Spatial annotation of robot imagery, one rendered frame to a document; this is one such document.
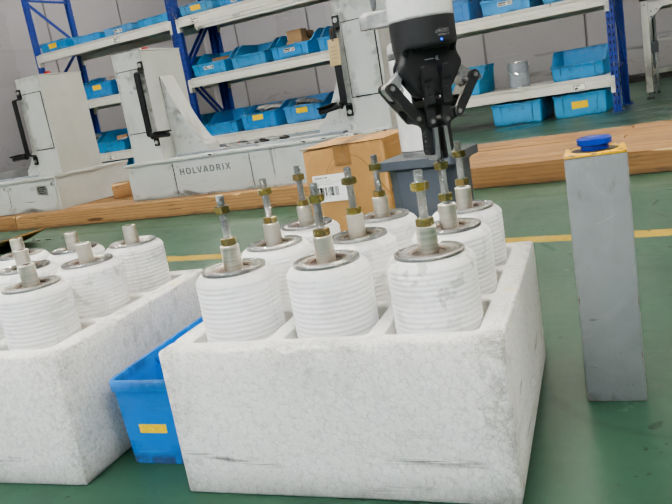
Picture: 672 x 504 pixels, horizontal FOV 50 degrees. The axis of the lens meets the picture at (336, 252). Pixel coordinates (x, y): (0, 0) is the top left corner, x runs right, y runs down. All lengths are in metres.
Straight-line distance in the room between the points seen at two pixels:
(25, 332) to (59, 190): 3.16
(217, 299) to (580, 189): 0.44
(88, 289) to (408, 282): 0.52
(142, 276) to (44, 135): 3.07
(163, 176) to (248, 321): 2.80
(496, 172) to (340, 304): 2.00
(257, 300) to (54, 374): 0.28
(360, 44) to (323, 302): 2.32
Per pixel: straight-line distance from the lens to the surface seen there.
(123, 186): 4.14
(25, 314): 1.00
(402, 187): 1.28
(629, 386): 0.97
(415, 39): 0.83
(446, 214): 0.87
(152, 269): 1.19
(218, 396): 0.83
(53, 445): 1.01
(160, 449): 1.00
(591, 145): 0.90
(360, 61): 3.02
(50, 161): 4.23
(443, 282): 0.73
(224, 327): 0.83
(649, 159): 2.64
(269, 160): 3.21
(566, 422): 0.93
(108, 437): 1.04
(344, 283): 0.76
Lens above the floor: 0.43
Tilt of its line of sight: 12 degrees down
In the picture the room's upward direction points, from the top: 10 degrees counter-clockwise
